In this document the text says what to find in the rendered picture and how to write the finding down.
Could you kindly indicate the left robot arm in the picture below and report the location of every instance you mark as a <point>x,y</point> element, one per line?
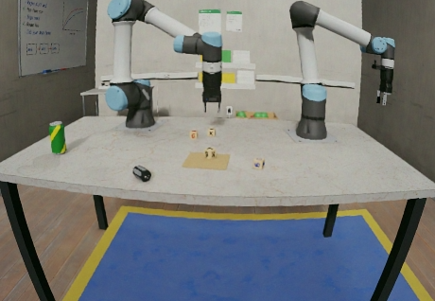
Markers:
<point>314,96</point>

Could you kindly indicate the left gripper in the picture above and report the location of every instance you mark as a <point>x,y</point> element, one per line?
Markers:
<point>386,75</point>

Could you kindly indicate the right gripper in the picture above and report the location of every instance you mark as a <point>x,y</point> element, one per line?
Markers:
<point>211,78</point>

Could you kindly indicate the green and yellow drink can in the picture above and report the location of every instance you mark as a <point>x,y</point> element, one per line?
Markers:
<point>57,138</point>

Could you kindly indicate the tan flat mat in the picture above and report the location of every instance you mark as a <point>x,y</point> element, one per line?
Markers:
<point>197,160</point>

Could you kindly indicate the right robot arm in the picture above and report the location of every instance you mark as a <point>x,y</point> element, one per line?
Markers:
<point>125,92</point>

